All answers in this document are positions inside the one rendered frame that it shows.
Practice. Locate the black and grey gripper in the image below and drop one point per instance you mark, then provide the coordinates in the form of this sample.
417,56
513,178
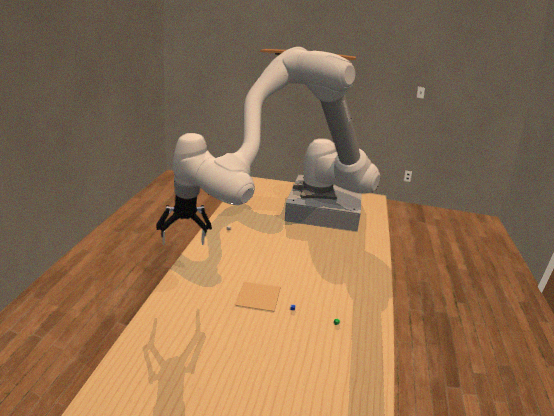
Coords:
186,205

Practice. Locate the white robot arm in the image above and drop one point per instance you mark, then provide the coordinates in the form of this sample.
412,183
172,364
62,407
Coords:
225,178

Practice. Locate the tan square mat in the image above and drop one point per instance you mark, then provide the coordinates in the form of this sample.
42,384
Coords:
258,296

